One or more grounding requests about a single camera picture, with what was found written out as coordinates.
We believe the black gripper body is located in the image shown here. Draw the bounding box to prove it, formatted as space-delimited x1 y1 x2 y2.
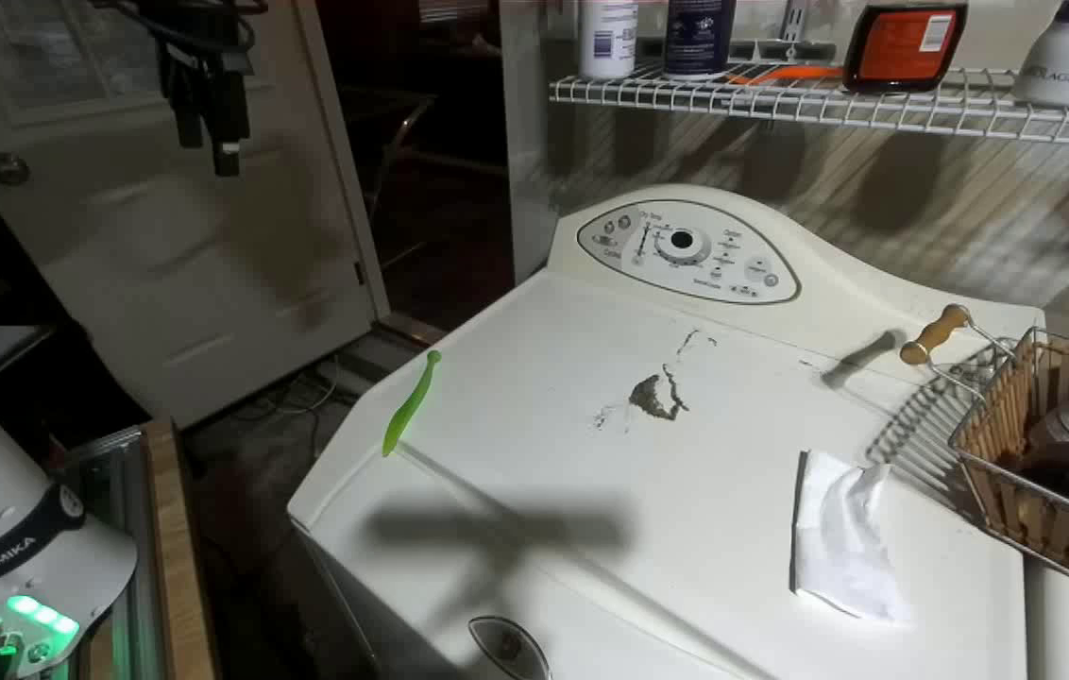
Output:
137 0 267 143

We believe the white napkin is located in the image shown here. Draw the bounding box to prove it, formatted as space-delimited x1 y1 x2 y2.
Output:
791 450 906 627

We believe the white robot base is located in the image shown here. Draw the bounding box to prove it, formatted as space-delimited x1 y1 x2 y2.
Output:
0 425 137 680

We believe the white washing machine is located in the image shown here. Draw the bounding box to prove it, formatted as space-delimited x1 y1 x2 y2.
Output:
287 183 1069 680

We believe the white door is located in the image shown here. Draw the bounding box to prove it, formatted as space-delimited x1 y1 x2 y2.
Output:
0 0 388 424

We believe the green plastic strip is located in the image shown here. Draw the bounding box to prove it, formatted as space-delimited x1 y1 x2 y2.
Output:
381 351 441 455

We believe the white lotion bottle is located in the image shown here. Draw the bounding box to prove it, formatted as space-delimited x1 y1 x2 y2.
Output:
578 0 639 78

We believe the wooden board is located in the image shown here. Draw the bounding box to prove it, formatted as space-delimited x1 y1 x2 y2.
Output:
145 418 218 680

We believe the dirt pile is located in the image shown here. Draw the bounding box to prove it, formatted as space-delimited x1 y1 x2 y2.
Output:
631 366 682 418

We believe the dark blue bottle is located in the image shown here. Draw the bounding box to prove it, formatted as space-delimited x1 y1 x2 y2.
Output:
663 0 736 74

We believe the orange box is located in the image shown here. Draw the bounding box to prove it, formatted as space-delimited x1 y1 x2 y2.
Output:
841 2 967 90

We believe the wicker basket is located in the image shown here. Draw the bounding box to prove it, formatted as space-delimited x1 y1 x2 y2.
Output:
954 327 1069 575

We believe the wooden handled tool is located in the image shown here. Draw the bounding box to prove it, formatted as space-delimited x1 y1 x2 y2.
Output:
821 303 969 387

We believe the wire rack tray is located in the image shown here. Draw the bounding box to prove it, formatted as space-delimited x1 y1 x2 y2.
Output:
864 345 1011 516

